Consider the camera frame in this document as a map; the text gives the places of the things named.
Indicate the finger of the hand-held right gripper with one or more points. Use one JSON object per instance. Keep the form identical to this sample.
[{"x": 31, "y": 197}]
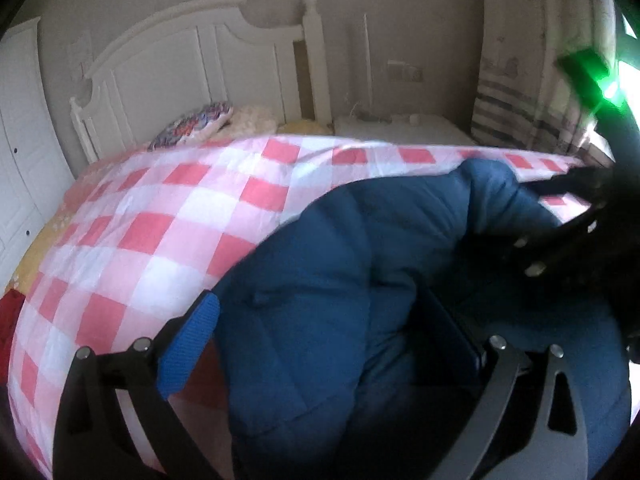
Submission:
[
  {"x": 570, "y": 182},
  {"x": 565, "y": 247}
]

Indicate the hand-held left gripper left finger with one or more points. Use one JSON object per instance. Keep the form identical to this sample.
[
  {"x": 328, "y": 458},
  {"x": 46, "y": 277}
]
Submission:
[{"x": 190, "y": 345}]

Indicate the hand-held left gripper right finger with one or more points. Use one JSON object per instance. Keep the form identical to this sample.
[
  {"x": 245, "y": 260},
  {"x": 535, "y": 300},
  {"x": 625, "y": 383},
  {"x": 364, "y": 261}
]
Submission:
[{"x": 500, "y": 385}]

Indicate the blue padded jacket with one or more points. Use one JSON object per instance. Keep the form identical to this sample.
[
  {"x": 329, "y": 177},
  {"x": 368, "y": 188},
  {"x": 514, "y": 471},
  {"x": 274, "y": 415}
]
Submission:
[{"x": 325, "y": 285}]

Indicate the pink checkered blanket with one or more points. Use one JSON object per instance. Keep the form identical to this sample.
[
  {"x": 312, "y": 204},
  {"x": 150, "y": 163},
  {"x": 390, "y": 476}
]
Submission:
[{"x": 150, "y": 240}]

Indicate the striped beige curtain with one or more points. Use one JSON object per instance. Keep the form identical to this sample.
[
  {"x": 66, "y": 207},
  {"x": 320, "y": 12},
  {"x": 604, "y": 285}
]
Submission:
[{"x": 520, "y": 60}]

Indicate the white nightstand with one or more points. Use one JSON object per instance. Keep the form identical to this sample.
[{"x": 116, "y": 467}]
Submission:
[{"x": 400, "y": 130}]

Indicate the red cloth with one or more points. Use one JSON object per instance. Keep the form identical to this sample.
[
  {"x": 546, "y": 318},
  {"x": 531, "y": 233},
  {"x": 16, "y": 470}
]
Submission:
[{"x": 10, "y": 335}]

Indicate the zigzag patterned pillow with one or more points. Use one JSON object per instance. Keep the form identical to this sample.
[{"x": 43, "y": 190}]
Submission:
[{"x": 192, "y": 127}]

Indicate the cream fluffy pillow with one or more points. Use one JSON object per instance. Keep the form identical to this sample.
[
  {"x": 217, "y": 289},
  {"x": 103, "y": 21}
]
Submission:
[{"x": 252, "y": 119}]

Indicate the yellow pillow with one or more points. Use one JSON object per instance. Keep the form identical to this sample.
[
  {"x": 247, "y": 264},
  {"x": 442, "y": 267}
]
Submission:
[{"x": 302, "y": 127}]

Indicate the white wardrobe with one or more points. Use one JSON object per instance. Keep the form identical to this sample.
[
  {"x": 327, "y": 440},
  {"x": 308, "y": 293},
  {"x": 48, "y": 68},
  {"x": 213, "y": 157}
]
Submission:
[{"x": 25, "y": 150}]

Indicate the white bed headboard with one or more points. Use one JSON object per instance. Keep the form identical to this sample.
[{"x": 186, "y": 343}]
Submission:
[{"x": 160, "y": 60}]

